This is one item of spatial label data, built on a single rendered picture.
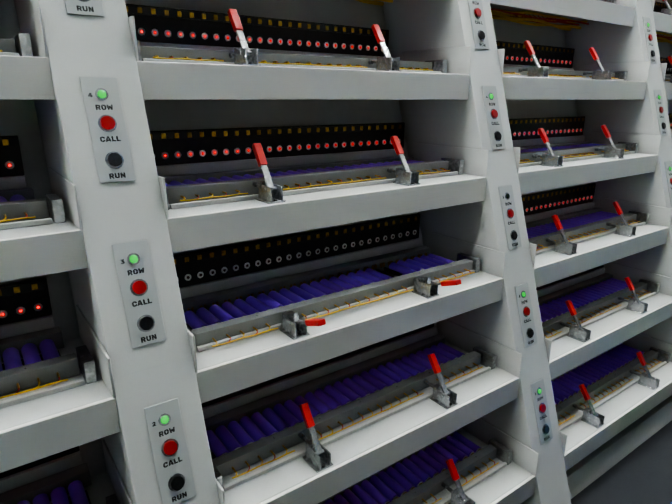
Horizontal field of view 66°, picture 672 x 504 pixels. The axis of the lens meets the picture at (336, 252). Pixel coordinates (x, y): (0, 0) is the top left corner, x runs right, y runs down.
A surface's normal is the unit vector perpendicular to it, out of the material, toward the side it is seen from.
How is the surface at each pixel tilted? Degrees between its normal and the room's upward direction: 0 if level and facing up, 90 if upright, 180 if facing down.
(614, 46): 90
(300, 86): 108
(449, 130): 90
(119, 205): 90
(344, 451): 18
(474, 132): 90
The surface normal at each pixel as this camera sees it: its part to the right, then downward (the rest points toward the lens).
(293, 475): 0.00, -0.96
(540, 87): 0.58, 0.24
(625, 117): -0.81, 0.17
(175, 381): 0.55, -0.07
